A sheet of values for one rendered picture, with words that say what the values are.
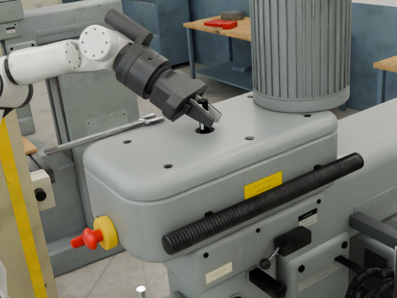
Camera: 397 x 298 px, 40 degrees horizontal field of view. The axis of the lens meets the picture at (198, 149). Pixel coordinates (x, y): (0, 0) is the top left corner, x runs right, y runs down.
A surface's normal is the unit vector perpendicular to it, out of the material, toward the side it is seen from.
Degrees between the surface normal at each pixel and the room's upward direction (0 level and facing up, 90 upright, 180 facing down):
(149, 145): 0
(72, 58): 80
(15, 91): 103
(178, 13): 90
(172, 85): 30
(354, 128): 0
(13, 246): 90
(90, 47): 68
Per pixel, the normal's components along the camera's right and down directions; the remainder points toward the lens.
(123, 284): -0.08, -0.91
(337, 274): 0.57, 0.29
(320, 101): 0.26, 0.37
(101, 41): -0.27, 0.04
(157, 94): -0.48, 0.39
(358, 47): -0.82, 0.29
